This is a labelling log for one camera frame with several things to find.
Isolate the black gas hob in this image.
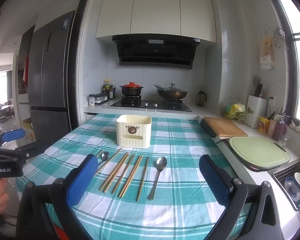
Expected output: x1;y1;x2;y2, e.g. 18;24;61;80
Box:
110;96;192;112

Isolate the yellow cup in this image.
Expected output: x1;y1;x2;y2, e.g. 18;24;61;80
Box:
259;116;270;133

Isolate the steel sink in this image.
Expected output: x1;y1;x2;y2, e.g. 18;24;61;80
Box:
269;159;300;213

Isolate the white knife holder appliance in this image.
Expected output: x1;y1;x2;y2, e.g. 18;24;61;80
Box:
245;94;267;128

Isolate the purple bottle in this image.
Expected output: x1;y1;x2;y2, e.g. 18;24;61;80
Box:
273;120;287;142

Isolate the cream utensil holder box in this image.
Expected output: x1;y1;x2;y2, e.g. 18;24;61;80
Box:
116;114;152;147

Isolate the wooden dining table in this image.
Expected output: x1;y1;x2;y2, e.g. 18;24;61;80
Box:
0;100;15;123

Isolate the metal spoon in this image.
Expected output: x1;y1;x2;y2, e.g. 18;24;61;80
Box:
147;156;168;201
97;151;110;167

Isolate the yellow green plastic bag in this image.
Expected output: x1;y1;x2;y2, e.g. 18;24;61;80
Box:
222;96;247;123

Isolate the pink cup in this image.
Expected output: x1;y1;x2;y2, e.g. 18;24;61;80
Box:
268;119;278;137

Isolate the spice jar rack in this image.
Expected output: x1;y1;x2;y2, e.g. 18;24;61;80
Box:
95;92;109;105

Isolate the hanging printed bag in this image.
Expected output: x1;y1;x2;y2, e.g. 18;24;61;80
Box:
259;31;275;70

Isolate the green cutting board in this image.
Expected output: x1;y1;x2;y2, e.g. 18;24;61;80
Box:
229;136;291;167

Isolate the wooden cutting board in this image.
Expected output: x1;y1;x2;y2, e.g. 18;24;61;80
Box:
204;116;248;138

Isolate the black range hood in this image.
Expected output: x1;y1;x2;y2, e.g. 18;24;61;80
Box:
112;34;200;69

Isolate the blue patterned plate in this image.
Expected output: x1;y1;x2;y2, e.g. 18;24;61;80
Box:
284;177;300;201

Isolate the black clay pot red lid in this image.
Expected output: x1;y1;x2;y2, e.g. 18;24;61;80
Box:
119;82;144;97

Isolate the cardboard box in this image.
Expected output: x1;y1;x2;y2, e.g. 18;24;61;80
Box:
22;117;37;142

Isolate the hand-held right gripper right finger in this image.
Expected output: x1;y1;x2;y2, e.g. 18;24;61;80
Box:
199;154;294;240

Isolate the wok with glass lid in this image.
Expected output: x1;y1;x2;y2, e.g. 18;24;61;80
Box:
154;83;188;100

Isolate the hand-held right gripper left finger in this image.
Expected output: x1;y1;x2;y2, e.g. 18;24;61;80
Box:
16;154;99;240

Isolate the row of wooden chopsticks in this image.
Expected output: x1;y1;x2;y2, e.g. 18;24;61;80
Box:
94;147;150;202

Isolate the teal plaid tablecloth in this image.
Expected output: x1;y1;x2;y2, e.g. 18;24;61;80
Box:
15;114;255;240

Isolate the metal wire hook rack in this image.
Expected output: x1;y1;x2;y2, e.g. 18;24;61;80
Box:
269;27;285;48

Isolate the grey refrigerator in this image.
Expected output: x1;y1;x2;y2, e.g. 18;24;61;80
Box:
27;10;77;147

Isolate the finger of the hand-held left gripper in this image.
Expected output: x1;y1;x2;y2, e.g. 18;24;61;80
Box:
0;129;26;148
14;141;45;160

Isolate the white wall cabinet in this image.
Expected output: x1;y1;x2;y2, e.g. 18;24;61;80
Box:
96;0;217;43

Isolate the dark brown jug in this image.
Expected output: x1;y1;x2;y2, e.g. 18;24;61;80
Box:
197;89;207;107

